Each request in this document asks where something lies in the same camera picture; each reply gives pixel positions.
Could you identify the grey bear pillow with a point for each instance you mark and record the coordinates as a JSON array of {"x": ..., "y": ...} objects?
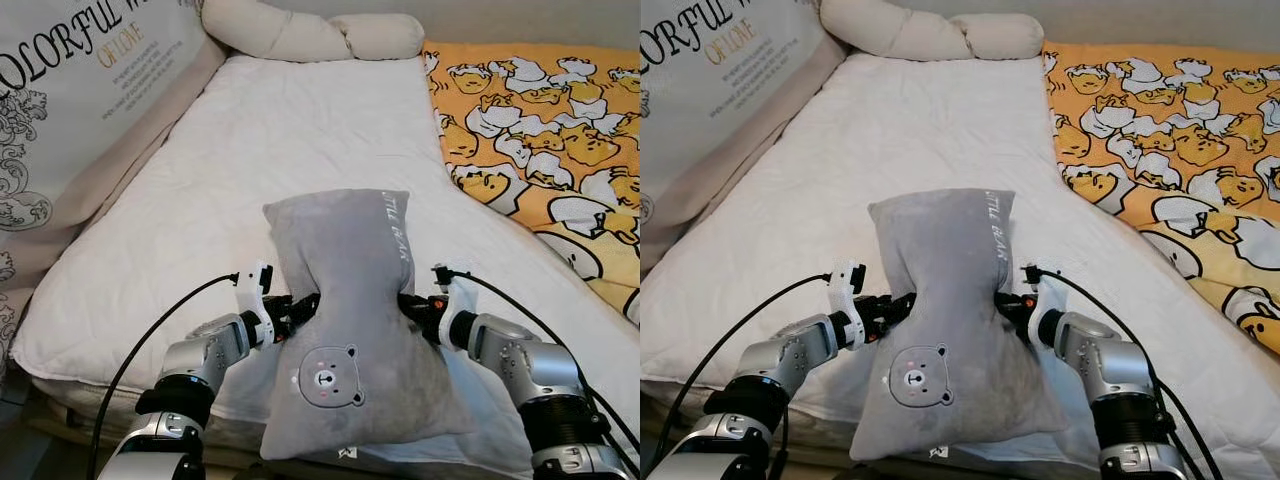
[
  {"x": 950, "y": 270},
  {"x": 350, "y": 270}
]

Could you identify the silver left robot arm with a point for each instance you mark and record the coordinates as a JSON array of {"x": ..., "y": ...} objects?
[
  {"x": 200, "y": 355},
  {"x": 790, "y": 355}
]

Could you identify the white quilted mattress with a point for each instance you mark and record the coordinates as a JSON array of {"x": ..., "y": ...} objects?
[
  {"x": 900, "y": 130},
  {"x": 300, "y": 130}
]

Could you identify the orange egg cartoon blanket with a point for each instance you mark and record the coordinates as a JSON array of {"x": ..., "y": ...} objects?
[
  {"x": 540, "y": 130},
  {"x": 1170, "y": 130}
]

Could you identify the beige bolster pillow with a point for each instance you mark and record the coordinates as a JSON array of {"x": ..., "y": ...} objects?
[
  {"x": 300, "y": 35},
  {"x": 920, "y": 35}
]

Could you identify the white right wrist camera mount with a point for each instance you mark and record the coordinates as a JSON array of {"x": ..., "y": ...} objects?
[
  {"x": 1045, "y": 305},
  {"x": 460, "y": 305}
]

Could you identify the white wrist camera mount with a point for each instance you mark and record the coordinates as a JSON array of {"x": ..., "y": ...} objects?
[
  {"x": 460, "y": 305},
  {"x": 258, "y": 285},
  {"x": 1045, "y": 305},
  {"x": 848, "y": 285}
]

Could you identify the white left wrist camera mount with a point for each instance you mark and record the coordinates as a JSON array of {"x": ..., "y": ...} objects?
[
  {"x": 848, "y": 285},
  {"x": 258, "y": 285}
]

